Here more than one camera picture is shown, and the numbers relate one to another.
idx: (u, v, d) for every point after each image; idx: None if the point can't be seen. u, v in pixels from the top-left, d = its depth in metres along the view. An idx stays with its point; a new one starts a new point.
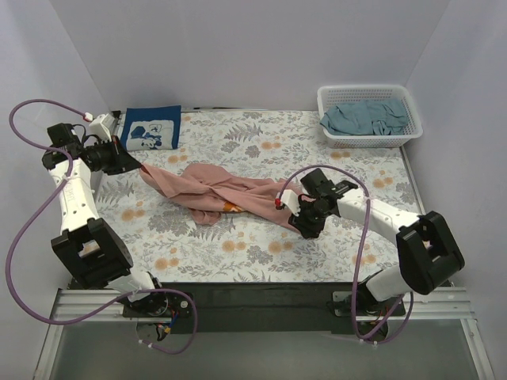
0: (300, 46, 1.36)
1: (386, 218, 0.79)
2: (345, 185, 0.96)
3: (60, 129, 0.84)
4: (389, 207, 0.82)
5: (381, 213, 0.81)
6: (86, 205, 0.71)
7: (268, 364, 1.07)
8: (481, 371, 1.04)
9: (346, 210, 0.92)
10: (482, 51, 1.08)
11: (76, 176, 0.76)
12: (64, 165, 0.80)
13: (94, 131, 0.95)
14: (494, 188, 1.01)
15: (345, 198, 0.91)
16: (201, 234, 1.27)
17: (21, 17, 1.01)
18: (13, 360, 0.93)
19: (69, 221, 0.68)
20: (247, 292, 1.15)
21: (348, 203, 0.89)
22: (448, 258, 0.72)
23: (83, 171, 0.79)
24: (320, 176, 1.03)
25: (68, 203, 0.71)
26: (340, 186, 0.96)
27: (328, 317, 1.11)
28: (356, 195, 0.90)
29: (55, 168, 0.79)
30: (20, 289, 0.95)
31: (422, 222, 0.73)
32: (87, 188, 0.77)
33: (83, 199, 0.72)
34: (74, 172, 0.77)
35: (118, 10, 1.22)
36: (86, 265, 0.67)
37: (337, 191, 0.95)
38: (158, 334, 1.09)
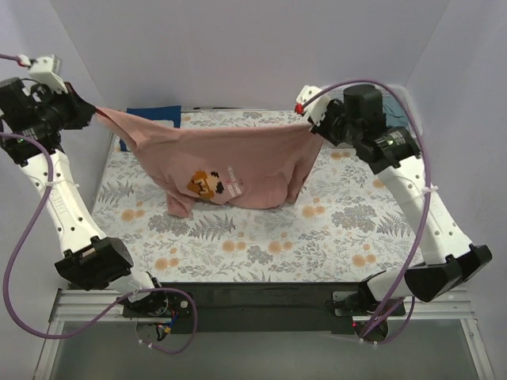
0: (299, 47, 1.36)
1: (436, 235, 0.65)
2: (405, 144, 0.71)
3: (12, 100, 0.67)
4: (445, 216, 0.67)
5: (432, 223, 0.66)
6: (84, 219, 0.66)
7: (269, 365, 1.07)
8: (481, 371, 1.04)
9: (393, 183, 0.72)
10: (482, 51, 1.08)
11: (60, 180, 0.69)
12: (39, 161, 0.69)
13: (42, 79, 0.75)
14: (493, 188, 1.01)
15: (400, 171, 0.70)
16: (201, 234, 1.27)
17: (22, 18, 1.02)
18: (13, 360, 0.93)
19: (70, 241, 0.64)
20: (247, 292, 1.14)
21: (402, 182, 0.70)
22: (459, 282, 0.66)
23: (63, 167, 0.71)
24: (376, 106, 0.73)
25: (62, 216, 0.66)
26: (396, 136, 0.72)
27: (329, 318, 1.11)
28: (414, 174, 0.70)
29: (28, 165, 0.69)
30: (20, 289, 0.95)
31: (470, 255, 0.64)
32: (74, 190, 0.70)
33: (78, 210, 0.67)
34: (57, 173, 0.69)
35: (119, 11, 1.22)
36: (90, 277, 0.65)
37: (391, 147, 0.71)
38: (158, 334, 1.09)
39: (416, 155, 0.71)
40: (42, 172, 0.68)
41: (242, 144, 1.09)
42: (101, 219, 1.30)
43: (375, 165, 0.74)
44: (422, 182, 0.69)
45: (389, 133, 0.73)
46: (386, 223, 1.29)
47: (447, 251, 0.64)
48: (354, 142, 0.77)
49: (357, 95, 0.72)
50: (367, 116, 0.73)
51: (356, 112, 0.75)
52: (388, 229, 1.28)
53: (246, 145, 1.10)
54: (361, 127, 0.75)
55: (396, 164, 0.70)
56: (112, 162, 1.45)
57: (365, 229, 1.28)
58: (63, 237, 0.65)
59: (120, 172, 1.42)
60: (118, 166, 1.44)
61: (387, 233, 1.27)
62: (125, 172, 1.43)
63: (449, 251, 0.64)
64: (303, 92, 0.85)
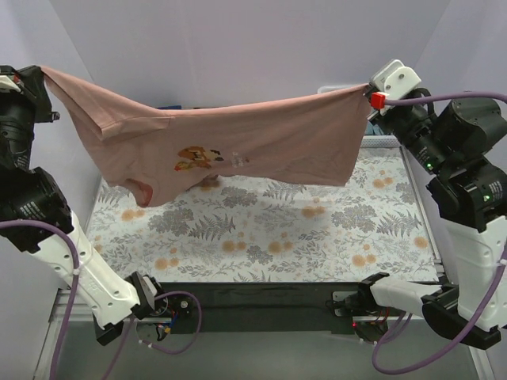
0: (299, 47, 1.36)
1: (491, 306, 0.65)
2: (502, 196, 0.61)
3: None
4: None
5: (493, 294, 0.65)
6: (119, 292, 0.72)
7: (270, 364, 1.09)
8: (481, 372, 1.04)
9: (468, 241, 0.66)
10: None
11: (85, 258, 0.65)
12: (54, 244, 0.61)
13: None
14: None
15: (484, 237, 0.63)
16: (201, 234, 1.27)
17: (20, 17, 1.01)
18: (13, 361, 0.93)
19: (110, 315, 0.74)
20: (247, 292, 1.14)
21: (480, 247, 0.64)
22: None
23: (81, 240, 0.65)
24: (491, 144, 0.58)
25: (96, 296, 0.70)
26: (495, 185, 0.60)
27: (329, 318, 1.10)
28: (496, 241, 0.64)
29: (40, 249, 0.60)
30: (19, 290, 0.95)
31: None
32: (101, 259, 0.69)
33: (112, 286, 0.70)
34: (80, 251, 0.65)
35: (117, 11, 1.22)
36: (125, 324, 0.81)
37: (489, 200, 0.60)
38: (158, 334, 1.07)
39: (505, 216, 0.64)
40: (61, 255, 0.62)
41: (245, 124, 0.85)
42: (101, 219, 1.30)
43: (459, 213, 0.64)
44: (499, 250, 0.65)
45: (486, 178, 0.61)
46: (386, 224, 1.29)
47: (496, 322, 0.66)
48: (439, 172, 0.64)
49: (474, 126, 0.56)
50: (470, 154, 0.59)
51: (459, 142, 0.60)
52: (388, 229, 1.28)
53: (251, 125, 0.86)
54: (456, 160, 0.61)
55: (483, 225, 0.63)
56: None
57: (365, 229, 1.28)
58: (101, 313, 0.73)
59: None
60: None
61: (386, 233, 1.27)
62: None
63: (496, 321, 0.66)
64: (390, 73, 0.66)
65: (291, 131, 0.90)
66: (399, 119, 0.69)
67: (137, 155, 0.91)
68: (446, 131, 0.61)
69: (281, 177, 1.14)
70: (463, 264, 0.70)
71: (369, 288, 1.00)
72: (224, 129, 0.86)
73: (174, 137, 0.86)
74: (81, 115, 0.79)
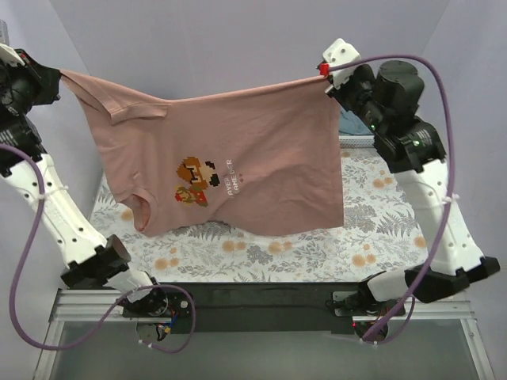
0: (299, 47, 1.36)
1: (451, 248, 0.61)
2: (432, 145, 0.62)
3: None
4: (462, 227, 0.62)
5: (449, 234, 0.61)
6: (85, 229, 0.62)
7: (268, 364, 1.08)
8: (481, 372, 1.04)
9: (410, 188, 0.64)
10: (482, 51, 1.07)
11: (52, 189, 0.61)
12: (24, 170, 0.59)
13: None
14: (494, 188, 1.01)
15: (423, 180, 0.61)
16: (201, 234, 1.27)
17: (21, 17, 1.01)
18: (13, 361, 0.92)
19: (72, 252, 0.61)
20: (247, 292, 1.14)
21: (421, 188, 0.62)
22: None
23: (51, 171, 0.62)
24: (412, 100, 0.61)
25: (59, 227, 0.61)
26: (422, 136, 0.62)
27: (328, 317, 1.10)
28: (436, 181, 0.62)
29: (12, 176, 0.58)
30: (19, 289, 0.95)
31: (480, 269, 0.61)
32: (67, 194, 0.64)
33: (77, 220, 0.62)
34: (47, 181, 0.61)
35: (118, 11, 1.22)
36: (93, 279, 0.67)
37: (417, 148, 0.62)
38: (158, 334, 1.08)
39: (441, 160, 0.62)
40: (31, 182, 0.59)
41: (242, 127, 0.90)
42: (101, 219, 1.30)
43: (395, 166, 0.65)
44: (443, 189, 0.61)
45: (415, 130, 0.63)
46: (386, 223, 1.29)
47: (460, 264, 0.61)
48: (375, 131, 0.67)
49: (395, 82, 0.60)
50: (399, 110, 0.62)
51: (388, 100, 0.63)
52: (388, 229, 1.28)
53: (247, 128, 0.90)
54: (389, 116, 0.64)
55: (419, 168, 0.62)
56: None
57: (365, 228, 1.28)
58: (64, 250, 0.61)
59: None
60: None
61: (387, 233, 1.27)
62: None
63: (461, 264, 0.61)
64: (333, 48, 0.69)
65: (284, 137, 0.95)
66: (348, 90, 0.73)
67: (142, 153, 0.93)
68: (377, 93, 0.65)
69: (272, 219, 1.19)
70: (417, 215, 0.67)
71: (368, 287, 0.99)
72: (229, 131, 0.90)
73: (176, 134, 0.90)
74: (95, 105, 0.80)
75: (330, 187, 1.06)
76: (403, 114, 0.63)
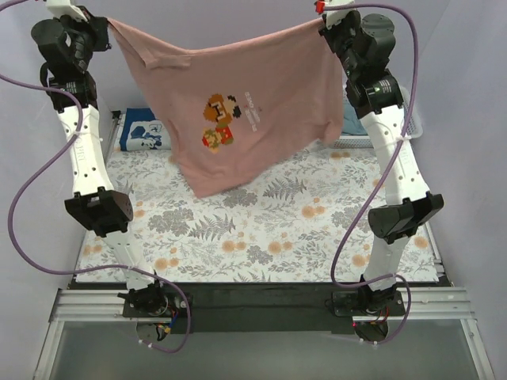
0: None
1: (400, 180, 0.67)
2: (391, 93, 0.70)
3: (54, 56, 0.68)
4: (412, 164, 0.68)
5: (399, 167, 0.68)
6: (97, 169, 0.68)
7: (268, 364, 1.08)
8: (481, 372, 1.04)
9: (371, 128, 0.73)
10: (482, 51, 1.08)
11: (85, 131, 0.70)
12: (74, 111, 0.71)
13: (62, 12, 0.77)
14: (493, 187, 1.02)
15: (379, 118, 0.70)
16: (201, 234, 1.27)
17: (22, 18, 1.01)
18: (13, 360, 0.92)
19: (81, 185, 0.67)
20: (247, 292, 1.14)
21: (379, 128, 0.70)
22: (412, 226, 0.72)
23: (93, 123, 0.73)
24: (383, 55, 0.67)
25: (79, 163, 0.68)
26: (384, 85, 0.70)
27: (329, 317, 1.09)
28: (393, 123, 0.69)
29: (63, 113, 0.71)
30: (19, 289, 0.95)
31: (425, 201, 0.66)
32: (97, 142, 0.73)
33: (94, 161, 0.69)
34: (85, 125, 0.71)
35: (120, 12, 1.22)
36: (94, 222, 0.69)
37: (378, 94, 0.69)
38: (158, 334, 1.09)
39: (398, 105, 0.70)
40: (74, 121, 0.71)
41: (252, 58, 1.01)
42: None
43: (360, 110, 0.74)
44: (399, 131, 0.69)
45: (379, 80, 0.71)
46: None
47: (405, 193, 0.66)
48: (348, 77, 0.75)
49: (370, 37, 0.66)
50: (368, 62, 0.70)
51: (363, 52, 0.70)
52: None
53: (253, 63, 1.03)
54: (360, 67, 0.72)
55: (378, 110, 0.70)
56: (112, 163, 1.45)
57: (365, 228, 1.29)
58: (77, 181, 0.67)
59: (120, 172, 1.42)
60: (119, 165, 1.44)
61: None
62: (125, 172, 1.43)
63: (406, 194, 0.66)
64: None
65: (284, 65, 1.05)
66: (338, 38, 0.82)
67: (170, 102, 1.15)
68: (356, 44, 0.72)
69: (283, 151, 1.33)
70: (378, 156, 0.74)
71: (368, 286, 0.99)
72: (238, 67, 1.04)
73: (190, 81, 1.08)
74: (129, 50, 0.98)
75: (328, 101, 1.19)
76: (372, 66, 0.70)
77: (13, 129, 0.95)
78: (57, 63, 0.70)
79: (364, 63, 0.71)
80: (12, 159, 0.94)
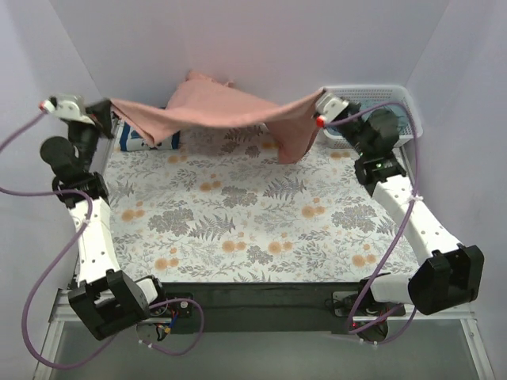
0: (300, 47, 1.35)
1: (422, 234, 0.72)
2: (393, 169, 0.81)
3: (61, 168, 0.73)
4: (430, 220, 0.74)
5: (418, 223, 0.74)
6: (105, 253, 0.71)
7: (268, 363, 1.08)
8: (481, 372, 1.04)
9: (382, 196, 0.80)
10: (483, 51, 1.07)
11: (97, 218, 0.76)
12: (84, 205, 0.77)
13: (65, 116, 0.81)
14: (495, 188, 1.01)
15: (386, 186, 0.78)
16: (201, 234, 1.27)
17: (21, 18, 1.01)
18: (13, 362, 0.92)
19: (86, 272, 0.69)
20: (247, 292, 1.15)
21: (389, 193, 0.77)
22: (466, 293, 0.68)
23: (103, 210, 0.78)
24: (385, 145, 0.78)
25: (89, 248, 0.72)
26: (386, 164, 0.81)
27: (329, 318, 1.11)
28: (401, 188, 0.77)
29: (75, 207, 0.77)
30: (18, 290, 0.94)
31: (458, 253, 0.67)
32: (108, 228, 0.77)
33: (104, 245, 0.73)
34: (94, 213, 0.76)
35: (118, 12, 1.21)
36: (101, 317, 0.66)
37: (380, 172, 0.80)
38: (158, 334, 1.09)
39: (402, 175, 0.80)
40: (84, 213, 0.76)
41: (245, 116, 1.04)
42: None
43: (367, 186, 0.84)
44: (408, 193, 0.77)
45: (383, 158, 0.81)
46: (386, 224, 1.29)
47: (433, 246, 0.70)
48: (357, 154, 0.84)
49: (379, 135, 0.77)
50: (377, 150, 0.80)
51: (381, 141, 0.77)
52: (388, 229, 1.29)
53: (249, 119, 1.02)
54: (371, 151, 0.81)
55: (383, 180, 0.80)
56: (112, 163, 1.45)
57: (365, 228, 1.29)
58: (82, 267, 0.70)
59: (120, 172, 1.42)
60: (118, 166, 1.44)
61: (387, 233, 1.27)
62: (125, 172, 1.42)
63: (436, 247, 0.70)
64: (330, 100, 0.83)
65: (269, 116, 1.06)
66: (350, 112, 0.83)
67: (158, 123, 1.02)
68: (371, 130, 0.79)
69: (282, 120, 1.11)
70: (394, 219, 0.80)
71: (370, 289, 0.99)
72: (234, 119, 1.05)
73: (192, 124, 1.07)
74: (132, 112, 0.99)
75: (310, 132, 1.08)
76: (376, 153, 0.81)
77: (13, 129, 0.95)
78: (66, 171, 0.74)
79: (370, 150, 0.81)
80: (12, 159, 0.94)
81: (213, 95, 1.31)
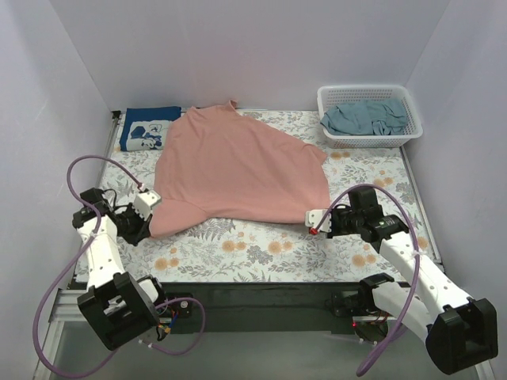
0: (300, 47, 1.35)
1: (431, 290, 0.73)
2: (396, 224, 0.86)
3: (89, 192, 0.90)
4: (438, 275, 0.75)
5: (426, 279, 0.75)
6: (112, 261, 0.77)
7: (268, 363, 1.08)
8: (481, 372, 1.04)
9: (389, 254, 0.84)
10: (485, 51, 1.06)
11: (103, 232, 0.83)
12: (92, 222, 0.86)
13: (139, 204, 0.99)
14: (496, 189, 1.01)
15: (393, 242, 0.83)
16: (200, 234, 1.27)
17: (22, 17, 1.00)
18: (13, 362, 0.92)
19: (96, 278, 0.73)
20: (247, 293, 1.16)
21: (394, 249, 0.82)
22: (484, 348, 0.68)
23: (109, 228, 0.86)
24: (372, 199, 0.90)
25: (95, 258, 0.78)
26: (389, 221, 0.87)
27: (329, 317, 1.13)
28: (405, 243, 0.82)
29: (84, 226, 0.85)
30: (19, 290, 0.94)
31: (469, 306, 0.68)
32: (113, 243, 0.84)
33: (110, 254, 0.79)
34: (101, 228, 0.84)
35: (118, 12, 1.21)
36: (111, 324, 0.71)
37: (384, 229, 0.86)
38: (158, 334, 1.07)
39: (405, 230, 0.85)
40: (92, 229, 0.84)
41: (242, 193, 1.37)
42: None
43: (376, 245, 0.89)
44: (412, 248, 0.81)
45: (383, 218, 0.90)
46: None
47: (445, 302, 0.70)
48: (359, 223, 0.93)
49: (357, 194, 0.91)
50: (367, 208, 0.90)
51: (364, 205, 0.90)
52: None
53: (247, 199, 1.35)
54: (362, 214, 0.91)
55: (386, 236, 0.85)
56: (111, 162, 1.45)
57: None
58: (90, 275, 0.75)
59: (120, 172, 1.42)
60: (118, 166, 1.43)
61: None
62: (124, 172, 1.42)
63: (447, 302, 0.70)
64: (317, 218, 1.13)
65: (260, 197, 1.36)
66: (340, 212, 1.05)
67: (177, 203, 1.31)
68: (352, 202, 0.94)
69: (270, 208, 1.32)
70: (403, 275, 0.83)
71: (373, 296, 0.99)
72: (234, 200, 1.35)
73: (198, 188, 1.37)
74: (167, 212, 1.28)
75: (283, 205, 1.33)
76: (372, 213, 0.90)
77: (13, 129, 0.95)
78: (89, 195, 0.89)
79: (364, 210, 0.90)
80: (12, 157, 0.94)
81: (207, 160, 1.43)
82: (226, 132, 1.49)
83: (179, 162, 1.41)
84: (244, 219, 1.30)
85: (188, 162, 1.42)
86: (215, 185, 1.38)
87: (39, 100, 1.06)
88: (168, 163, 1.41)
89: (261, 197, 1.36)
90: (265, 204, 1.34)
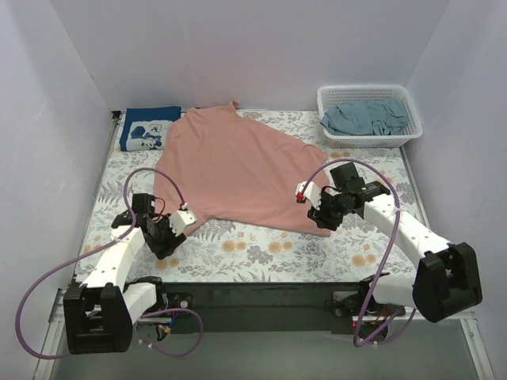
0: (300, 47, 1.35)
1: (413, 240, 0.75)
2: (377, 188, 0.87)
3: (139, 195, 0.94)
4: (419, 227, 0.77)
5: (409, 232, 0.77)
6: (116, 270, 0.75)
7: (268, 362, 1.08)
8: (481, 372, 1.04)
9: (371, 215, 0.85)
10: (484, 51, 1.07)
11: (127, 240, 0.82)
12: (123, 227, 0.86)
13: (175, 220, 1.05)
14: (495, 189, 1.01)
15: (375, 203, 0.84)
16: (201, 235, 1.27)
17: (23, 18, 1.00)
18: (13, 362, 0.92)
19: (93, 278, 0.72)
20: (247, 292, 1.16)
21: (376, 210, 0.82)
22: (468, 294, 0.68)
23: (136, 238, 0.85)
24: (352, 171, 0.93)
25: (105, 261, 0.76)
26: (371, 187, 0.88)
27: (329, 317, 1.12)
28: (386, 203, 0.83)
29: (116, 229, 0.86)
30: (19, 290, 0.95)
31: (450, 251, 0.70)
32: (130, 253, 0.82)
33: (118, 263, 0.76)
34: (127, 236, 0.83)
35: (119, 12, 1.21)
36: (81, 326, 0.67)
37: (366, 193, 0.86)
38: (158, 334, 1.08)
39: (386, 193, 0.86)
40: (120, 233, 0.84)
41: (242, 195, 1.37)
42: (101, 219, 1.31)
43: (360, 211, 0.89)
44: (393, 207, 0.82)
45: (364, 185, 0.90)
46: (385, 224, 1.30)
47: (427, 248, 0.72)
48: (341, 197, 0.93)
49: (339, 167, 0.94)
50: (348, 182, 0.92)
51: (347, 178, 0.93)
52: None
53: (248, 202, 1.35)
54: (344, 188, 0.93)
55: (370, 199, 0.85)
56: (111, 162, 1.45)
57: (365, 229, 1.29)
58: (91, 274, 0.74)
59: (120, 172, 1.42)
60: (118, 166, 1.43)
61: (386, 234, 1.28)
62: (125, 172, 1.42)
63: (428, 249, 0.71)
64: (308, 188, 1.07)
65: (261, 200, 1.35)
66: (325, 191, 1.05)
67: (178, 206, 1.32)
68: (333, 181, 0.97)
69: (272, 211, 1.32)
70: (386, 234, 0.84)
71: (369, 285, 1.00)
72: (235, 203, 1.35)
73: (199, 190, 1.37)
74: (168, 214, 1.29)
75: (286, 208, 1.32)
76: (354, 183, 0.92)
77: (13, 129, 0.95)
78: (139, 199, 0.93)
79: (346, 184, 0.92)
80: (12, 158, 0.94)
81: (207, 161, 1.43)
82: (226, 134, 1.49)
83: (179, 163, 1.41)
84: (244, 218, 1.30)
85: (188, 163, 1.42)
86: (216, 188, 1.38)
87: (39, 100, 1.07)
88: (169, 164, 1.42)
89: (262, 199, 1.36)
90: (266, 207, 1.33)
